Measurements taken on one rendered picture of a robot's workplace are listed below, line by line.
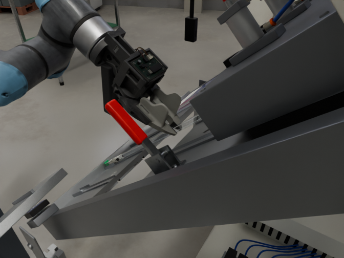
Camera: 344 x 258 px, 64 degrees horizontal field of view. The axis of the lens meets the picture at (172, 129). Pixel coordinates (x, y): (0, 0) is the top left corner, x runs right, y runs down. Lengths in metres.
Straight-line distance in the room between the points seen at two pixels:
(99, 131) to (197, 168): 1.92
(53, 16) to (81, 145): 1.54
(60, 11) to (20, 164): 1.58
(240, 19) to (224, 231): 0.60
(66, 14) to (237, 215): 0.45
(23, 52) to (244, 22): 0.41
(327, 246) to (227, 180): 0.57
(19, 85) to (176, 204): 0.35
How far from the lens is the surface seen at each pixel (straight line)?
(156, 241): 1.47
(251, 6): 4.62
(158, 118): 0.51
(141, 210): 0.34
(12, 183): 1.94
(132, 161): 0.60
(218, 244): 0.75
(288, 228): 0.77
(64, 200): 0.73
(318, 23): 0.20
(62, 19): 0.56
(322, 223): 0.87
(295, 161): 0.19
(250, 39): 0.26
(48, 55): 0.59
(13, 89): 0.53
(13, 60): 0.55
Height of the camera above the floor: 1.26
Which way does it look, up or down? 37 degrees down
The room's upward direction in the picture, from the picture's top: straight up
